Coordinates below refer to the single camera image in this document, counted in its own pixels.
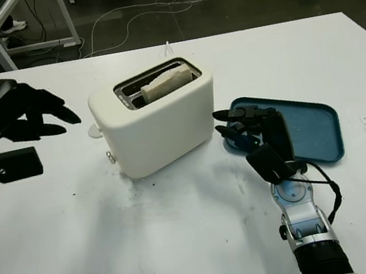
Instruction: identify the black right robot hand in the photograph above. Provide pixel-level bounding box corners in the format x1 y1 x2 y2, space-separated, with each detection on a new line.
211 98 296 174

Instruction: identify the white toaster lever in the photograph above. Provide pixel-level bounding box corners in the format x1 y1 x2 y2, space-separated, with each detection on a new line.
85 122 105 141

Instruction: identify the slice of white bread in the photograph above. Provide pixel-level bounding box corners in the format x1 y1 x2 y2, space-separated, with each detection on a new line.
138 64 197 104

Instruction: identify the blue plastic tray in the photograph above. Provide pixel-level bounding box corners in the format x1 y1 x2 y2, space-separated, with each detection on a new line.
215 81 347 182

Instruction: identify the white two-slot toaster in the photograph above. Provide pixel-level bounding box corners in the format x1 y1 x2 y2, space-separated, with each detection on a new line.
82 52 229 186

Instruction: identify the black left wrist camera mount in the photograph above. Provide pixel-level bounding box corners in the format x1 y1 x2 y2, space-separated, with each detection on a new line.
0 115 45 185

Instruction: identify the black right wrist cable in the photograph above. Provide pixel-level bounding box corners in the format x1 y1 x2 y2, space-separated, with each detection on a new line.
286 152 348 231

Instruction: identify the white cable on floor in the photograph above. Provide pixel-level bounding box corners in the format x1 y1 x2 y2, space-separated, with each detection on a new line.
73 0 232 59

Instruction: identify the white toaster power cord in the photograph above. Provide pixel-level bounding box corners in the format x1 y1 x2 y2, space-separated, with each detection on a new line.
162 41 175 58

